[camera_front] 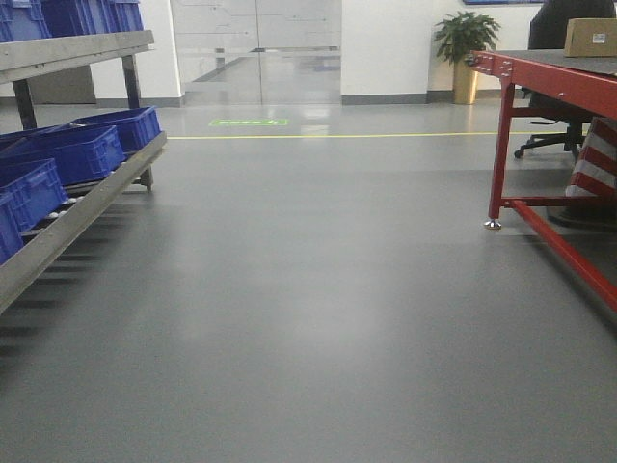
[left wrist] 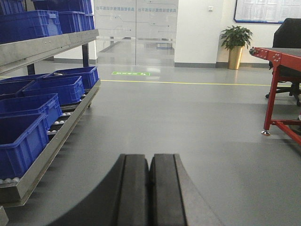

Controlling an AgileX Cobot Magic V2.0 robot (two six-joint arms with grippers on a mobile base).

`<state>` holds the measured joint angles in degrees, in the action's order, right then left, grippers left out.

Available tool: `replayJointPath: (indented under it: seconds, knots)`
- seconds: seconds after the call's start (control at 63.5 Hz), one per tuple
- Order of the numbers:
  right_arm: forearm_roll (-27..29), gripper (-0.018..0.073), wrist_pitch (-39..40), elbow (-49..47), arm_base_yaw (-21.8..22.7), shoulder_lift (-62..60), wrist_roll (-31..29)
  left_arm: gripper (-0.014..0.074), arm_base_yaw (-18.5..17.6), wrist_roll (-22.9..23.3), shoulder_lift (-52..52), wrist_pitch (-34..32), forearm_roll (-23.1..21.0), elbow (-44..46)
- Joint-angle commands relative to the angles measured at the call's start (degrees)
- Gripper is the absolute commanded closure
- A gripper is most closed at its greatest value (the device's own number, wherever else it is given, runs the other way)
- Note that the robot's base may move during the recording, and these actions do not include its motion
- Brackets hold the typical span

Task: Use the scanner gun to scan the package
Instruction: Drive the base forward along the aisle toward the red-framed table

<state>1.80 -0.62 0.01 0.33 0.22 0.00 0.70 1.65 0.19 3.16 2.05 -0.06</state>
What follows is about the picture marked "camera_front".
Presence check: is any brown cardboard package box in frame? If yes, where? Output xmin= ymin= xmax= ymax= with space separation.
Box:
xmin=564 ymin=18 xmax=616 ymax=58

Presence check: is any glass double door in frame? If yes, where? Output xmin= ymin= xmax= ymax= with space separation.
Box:
xmin=171 ymin=0 xmax=342 ymax=105

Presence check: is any blue crate lower far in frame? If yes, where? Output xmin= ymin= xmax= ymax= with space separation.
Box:
xmin=61 ymin=106 xmax=162 ymax=156

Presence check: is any blue crate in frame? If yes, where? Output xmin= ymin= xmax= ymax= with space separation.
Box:
xmin=1 ymin=0 xmax=51 ymax=42
xmin=61 ymin=106 xmax=162 ymax=156
xmin=41 ymin=0 xmax=144 ymax=38
xmin=1 ymin=125 xmax=126 ymax=186
xmin=0 ymin=193 xmax=23 ymax=264
xmin=1 ymin=158 xmax=68 ymax=232

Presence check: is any blue crate lower middle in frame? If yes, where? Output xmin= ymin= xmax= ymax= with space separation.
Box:
xmin=1 ymin=125 xmax=126 ymax=186

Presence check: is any green potted plant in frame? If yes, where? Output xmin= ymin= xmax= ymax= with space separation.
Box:
xmin=433 ymin=12 xmax=500 ymax=105

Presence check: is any blue crate lower near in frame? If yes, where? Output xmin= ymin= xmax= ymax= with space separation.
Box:
xmin=1 ymin=158 xmax=68 ymax=232

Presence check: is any red white striped barrier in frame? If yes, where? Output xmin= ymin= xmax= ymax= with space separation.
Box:
xmin=565 ymin=117 xmax=616 ymax=200

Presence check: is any blue crate lower nearest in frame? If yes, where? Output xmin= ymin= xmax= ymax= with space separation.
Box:
xmin=0 ymin=193 xmax=23 ymax=264

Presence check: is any red metal conveyor table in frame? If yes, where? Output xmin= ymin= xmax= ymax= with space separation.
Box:
xmin=468 ymin=50 xmax=616 ymax=310

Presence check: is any blue crate top right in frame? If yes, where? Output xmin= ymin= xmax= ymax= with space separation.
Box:
xmin=41 ymin=0 xmax=144 ymax=38

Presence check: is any grey metal roller rack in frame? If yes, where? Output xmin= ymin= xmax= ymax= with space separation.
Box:
xmin=1 ymin=30 xmax=167 ymax=310

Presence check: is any blue crate top left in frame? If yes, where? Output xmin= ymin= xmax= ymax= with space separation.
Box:
xmin=1 ymin=0 xmax=51 ymax=42

